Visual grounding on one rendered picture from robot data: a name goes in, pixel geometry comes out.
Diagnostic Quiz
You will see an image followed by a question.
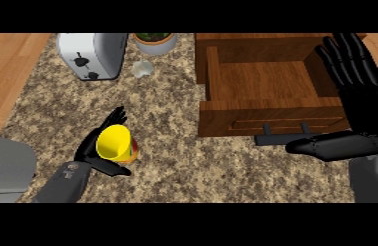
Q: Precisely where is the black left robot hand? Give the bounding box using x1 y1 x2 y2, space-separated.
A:
74 106 133 177

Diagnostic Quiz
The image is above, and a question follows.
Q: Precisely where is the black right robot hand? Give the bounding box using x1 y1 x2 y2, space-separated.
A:
285 32 378 163

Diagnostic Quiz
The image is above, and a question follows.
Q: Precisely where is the yellow cup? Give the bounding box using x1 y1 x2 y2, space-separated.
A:
95 124 141 164

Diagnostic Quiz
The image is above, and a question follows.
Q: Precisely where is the wooden open drawer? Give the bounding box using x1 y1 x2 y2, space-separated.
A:
204 45 346 108

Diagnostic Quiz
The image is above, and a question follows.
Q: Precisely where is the wooden drawer front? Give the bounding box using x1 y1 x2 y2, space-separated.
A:
198 98 352 138

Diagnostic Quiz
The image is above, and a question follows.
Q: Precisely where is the small clear glass object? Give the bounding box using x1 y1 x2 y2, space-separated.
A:
132 58 156 79

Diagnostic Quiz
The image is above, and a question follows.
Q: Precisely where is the silver toaster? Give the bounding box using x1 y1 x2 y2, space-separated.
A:
57 32 130 82

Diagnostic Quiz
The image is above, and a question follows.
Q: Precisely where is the potted plant in white pot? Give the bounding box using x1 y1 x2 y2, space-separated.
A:
132 32 179 56

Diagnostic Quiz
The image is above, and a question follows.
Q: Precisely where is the dark grey drawer handle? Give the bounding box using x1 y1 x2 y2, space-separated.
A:
254 121 327 146

